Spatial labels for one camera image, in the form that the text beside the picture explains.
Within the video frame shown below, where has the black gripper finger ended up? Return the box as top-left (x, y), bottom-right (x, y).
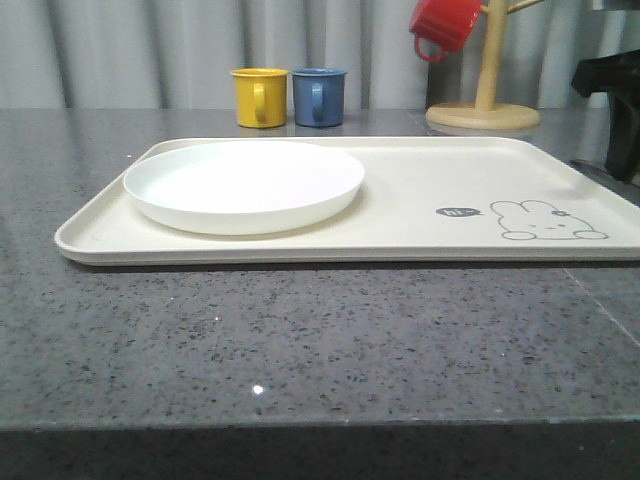
top-left (571, 50), bottom-right (639, 181)

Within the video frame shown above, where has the white round plate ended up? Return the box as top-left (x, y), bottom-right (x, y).
top-left (123, 140), bottom-right (365, 235)

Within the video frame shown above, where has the wooden mug tree stand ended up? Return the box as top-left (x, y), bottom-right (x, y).
top-left (426, 1), bottom-right (540, 130)

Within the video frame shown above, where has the red enamel mug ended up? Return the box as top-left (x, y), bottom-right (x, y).
top-left (409, 0), bottom-right (482, 62)

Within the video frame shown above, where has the cream rabbit serving tray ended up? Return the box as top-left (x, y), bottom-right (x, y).
top-left (55, 137), bottom-right (639, 266)

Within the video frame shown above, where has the blue enamel mug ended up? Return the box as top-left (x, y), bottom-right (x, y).
top-left (291, 68), bottom-right (346, 128)

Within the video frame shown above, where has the yellow enamel mug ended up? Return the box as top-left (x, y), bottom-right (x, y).
top-left (231, 68), bottom-right (289, 129)

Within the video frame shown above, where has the grey pleated curtain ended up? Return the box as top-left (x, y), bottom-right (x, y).
top-left (0, 0), bottom-right (640, 111)

